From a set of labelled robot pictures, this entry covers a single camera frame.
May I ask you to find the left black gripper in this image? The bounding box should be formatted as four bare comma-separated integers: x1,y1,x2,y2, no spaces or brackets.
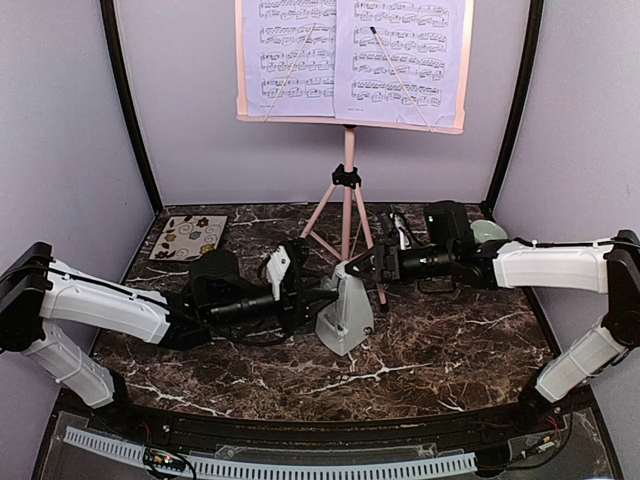
209,268,338,332

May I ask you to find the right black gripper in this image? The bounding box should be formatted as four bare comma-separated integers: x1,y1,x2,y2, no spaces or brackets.
348,246,454,290

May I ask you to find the white metronome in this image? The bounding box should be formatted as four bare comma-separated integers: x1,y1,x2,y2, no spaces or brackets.
315,262,374,356

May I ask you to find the pink perforated music stand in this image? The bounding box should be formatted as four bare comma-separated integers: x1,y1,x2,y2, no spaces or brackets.
234,0,475,314

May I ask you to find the sheet music page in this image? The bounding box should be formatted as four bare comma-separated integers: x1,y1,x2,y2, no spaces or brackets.
333,0,474,134
240,0,337,119

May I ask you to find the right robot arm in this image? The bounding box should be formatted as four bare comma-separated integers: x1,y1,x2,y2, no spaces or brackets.
345,201,639,434

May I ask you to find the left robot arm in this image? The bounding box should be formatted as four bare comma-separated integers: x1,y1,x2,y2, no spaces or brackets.
1,241,338,436

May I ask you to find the pale green ceramic bowl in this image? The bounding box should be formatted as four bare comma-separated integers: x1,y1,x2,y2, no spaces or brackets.
470,219,509,245

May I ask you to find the floral pattern coaster tile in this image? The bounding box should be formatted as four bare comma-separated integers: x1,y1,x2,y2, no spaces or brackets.
150,215,227,262

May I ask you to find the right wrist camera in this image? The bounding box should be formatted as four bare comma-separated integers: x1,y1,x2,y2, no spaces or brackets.
378,210,412,250

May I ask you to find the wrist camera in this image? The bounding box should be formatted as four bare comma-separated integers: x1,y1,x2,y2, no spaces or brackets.
378,210,412,250
258,238,308,301

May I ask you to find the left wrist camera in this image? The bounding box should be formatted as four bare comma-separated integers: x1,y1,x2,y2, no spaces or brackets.
258,238,308,301

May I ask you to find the white slotted cable duct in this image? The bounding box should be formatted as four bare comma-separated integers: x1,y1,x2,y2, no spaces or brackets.
63,427,477,479

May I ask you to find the right black frame post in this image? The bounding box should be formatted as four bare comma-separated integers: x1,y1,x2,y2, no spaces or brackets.
482,0,545,217

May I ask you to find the black frame post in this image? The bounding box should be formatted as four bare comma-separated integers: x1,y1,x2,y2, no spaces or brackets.
482,0,545,217
99,0,164,215

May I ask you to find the left black frame post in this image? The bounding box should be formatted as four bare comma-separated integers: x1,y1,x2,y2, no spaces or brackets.
99,0,164,215

